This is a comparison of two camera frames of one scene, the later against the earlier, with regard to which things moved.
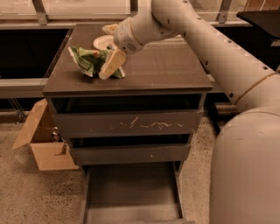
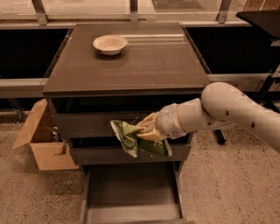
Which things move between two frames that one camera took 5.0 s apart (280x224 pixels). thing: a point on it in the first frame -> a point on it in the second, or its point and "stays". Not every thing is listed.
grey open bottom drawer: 134,192 stays
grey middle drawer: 131,154 stays
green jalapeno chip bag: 90,62 -> 128,136
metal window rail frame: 103,14 stays
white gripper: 124,37 -> 167,122
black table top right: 267,20 stays
